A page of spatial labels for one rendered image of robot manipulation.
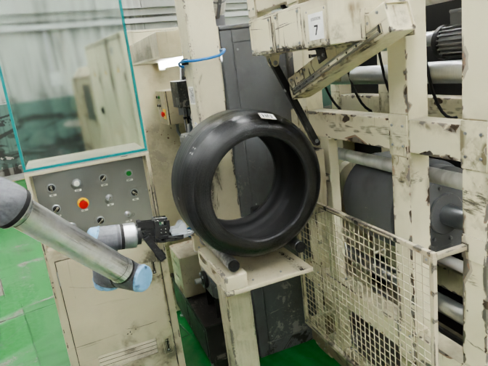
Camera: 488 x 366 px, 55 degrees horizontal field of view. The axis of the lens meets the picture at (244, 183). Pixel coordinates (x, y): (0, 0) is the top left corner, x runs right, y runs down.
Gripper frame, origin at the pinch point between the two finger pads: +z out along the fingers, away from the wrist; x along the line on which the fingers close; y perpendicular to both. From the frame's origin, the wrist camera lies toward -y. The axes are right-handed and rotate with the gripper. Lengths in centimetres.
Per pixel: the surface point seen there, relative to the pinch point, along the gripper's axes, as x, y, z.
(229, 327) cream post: 27, -57, 25
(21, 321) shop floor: 188, -113, -78
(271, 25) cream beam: 3, 76, 34
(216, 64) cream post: 26, 63, 20
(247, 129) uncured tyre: -11.4, 39.1, 18.4
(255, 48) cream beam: 20, 69, 35
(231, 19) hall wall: 964, 218, 379
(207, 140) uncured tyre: -8.4, 35.7, 4.6
